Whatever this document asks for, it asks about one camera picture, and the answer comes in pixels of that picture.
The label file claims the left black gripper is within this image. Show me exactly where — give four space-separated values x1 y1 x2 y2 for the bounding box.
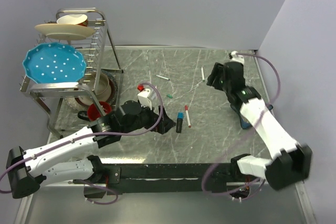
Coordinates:
121 99 175 135

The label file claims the black marker blue tip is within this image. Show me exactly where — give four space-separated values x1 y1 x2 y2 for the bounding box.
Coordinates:
176 118 183 133

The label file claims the white pen green tip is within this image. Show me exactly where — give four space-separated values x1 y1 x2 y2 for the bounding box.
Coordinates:
201 66 205 82

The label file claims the blue marker cap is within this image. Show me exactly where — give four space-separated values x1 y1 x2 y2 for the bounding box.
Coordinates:
177 112 183 119

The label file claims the white pen red tip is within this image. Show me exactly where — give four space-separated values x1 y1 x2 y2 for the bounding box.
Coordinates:
185 109 192 128

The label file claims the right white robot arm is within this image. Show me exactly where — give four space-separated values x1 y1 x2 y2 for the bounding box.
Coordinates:
207 60 312 190

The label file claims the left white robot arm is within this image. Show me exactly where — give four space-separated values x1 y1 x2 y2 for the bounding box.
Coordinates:
5 100 176 199

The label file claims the white pen black tip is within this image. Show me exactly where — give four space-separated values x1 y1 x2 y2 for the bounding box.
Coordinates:
155 74 170 81

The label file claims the blue star-shaped dish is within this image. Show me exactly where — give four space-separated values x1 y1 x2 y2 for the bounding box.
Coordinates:
230 102 274 130

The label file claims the cream deep bowl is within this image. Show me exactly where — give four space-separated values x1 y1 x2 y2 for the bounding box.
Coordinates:
83 71 111 102

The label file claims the red mug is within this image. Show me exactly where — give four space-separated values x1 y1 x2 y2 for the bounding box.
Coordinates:
77 101 112 122

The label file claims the patterned rim plate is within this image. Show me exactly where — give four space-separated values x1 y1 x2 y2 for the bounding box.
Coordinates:
64 70 118 111

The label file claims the metal dish rack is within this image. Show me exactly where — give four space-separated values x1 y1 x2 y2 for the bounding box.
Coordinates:
20 8 123 139

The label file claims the blue polka dot plate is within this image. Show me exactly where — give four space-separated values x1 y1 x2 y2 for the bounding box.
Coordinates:
23 42 87 84

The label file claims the white and red bowl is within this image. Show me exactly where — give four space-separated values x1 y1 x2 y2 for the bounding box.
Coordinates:
56 14 88 27

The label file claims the cream flat plate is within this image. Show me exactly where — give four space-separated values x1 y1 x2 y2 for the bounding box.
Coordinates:
35 23 96 40

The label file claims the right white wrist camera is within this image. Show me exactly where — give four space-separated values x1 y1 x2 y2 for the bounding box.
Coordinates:
229 51 245 65

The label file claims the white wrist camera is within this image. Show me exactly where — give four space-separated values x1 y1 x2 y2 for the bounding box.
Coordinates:
137 84 152 109
229 51 245 65

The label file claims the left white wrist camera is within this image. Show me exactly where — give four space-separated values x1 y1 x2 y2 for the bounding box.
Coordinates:
137 84 152 109

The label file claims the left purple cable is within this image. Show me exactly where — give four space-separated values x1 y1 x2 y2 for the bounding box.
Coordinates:
0 82 164 206

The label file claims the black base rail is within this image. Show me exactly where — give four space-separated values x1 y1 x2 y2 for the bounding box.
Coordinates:
86 163 252 195

